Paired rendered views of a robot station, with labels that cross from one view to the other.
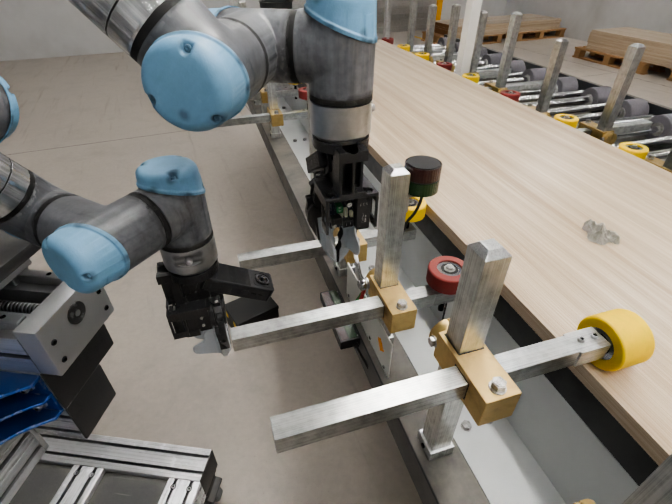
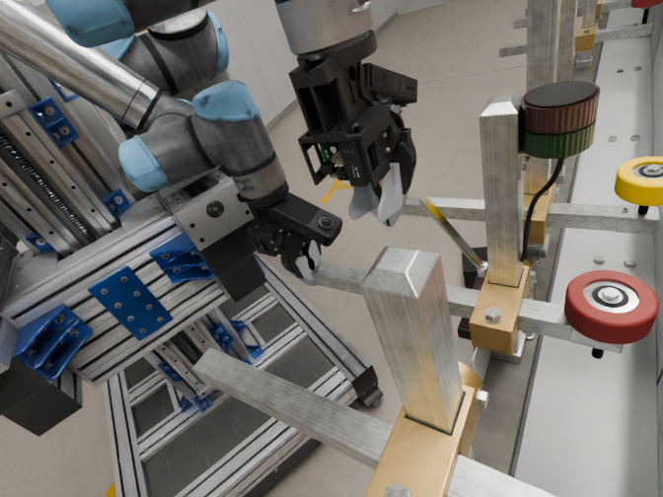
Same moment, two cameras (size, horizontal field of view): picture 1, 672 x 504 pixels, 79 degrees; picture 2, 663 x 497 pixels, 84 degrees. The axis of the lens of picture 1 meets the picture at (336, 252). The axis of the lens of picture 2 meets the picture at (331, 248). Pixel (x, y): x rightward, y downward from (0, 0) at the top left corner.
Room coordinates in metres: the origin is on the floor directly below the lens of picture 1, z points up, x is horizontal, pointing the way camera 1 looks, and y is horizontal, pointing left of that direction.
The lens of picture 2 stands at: (0.26, -0.29, 1.27)
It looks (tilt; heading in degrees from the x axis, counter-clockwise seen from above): 36 degrees down; 62
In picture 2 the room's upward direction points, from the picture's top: 22 degrees counter-clockwise
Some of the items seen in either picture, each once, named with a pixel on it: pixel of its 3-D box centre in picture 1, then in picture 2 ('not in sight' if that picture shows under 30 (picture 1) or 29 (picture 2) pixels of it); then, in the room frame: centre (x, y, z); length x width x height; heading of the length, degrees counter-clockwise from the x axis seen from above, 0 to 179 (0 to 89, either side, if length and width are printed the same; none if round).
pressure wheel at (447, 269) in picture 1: (445, 288); (603, 325); (0.60, -0.22, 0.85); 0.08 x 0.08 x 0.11
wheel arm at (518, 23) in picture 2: (255, 96); (576, 12); (1.98, 0.38, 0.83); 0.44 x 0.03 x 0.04; 107
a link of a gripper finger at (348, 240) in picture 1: (350, 241); (388, 203); (0.50, -0.02, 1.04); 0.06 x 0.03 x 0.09; 17
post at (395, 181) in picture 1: (385, 279); (505, 274); (0.60, -0.10, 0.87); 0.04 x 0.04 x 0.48; 17
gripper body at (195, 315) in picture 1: (195, 293); (275, 218); (0.46, 0.22, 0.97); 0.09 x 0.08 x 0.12; 107
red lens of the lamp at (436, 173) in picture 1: (422, 169); (557, 106); (0.62, -0.14, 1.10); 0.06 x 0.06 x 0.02
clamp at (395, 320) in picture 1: (390, 297); (504, 300); (0.58, -0.11, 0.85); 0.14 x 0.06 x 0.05; 17
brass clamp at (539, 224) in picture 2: (348, 238); (534, 207); (0.82, -0.03, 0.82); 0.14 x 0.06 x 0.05; 17
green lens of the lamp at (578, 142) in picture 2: (420, 182); (556, 132); (0.62, -0.14, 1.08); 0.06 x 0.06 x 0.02
